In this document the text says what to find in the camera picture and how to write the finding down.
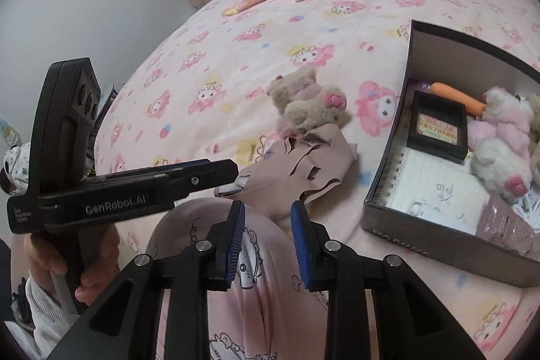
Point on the white pink plush toy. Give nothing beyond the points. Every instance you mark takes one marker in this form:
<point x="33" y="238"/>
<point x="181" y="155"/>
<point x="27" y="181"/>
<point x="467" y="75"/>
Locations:
<point x="498" y="149"/>

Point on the person's left forearm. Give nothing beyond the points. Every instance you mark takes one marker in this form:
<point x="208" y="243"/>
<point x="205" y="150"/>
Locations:
<point x="42" y="313"/>

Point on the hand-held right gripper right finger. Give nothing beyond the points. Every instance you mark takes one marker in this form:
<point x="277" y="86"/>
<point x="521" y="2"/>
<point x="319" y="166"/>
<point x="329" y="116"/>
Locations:
<point x="301" y="248"/>

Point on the white spotted cloth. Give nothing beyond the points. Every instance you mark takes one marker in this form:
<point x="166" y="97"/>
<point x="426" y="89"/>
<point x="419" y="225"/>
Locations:
<point x="17" y="170"/>

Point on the beige cut-out cloth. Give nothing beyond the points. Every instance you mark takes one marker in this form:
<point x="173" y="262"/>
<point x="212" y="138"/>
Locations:
<point x="303" y="161"/>

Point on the person's left hand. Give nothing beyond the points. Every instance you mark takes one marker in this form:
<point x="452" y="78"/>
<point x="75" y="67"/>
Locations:
<point x="42" y="254"/>

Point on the pink printed blanket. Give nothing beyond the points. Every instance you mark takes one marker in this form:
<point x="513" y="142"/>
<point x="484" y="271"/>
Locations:
<point x="253" y="48"/>

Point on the mauve foil packet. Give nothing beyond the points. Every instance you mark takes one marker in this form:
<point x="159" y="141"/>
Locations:
<point x="502" y="225"/>

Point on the orange toy carrot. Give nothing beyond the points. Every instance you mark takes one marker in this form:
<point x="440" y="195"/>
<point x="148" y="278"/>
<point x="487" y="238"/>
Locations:
<point x="455" y="96"/>

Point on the person's pink pajama leg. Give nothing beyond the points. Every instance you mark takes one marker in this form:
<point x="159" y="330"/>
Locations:
<point x="261" y="301"/>

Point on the small black box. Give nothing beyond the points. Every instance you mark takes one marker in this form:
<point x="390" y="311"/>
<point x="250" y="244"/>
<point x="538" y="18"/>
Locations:
<point x="436" y="107"/>

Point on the brown plush bear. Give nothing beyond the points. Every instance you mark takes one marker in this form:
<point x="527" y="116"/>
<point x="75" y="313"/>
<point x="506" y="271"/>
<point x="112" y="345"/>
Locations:
<point x="303" y="107"/>

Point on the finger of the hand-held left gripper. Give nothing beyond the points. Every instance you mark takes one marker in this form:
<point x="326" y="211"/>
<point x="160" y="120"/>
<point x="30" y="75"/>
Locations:
<point x="202" y="180"/>
<point x="185" y="167"/>

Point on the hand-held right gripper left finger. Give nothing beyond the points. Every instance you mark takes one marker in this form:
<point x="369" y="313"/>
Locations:
<point x="235" y="244"/>

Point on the spiral notebook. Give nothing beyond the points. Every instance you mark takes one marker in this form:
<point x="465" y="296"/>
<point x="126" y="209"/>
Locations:
<point x="430" y="191"/>

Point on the black cardboard box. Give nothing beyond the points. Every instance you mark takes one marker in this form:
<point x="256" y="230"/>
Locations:
<point x="422" y="254"/>

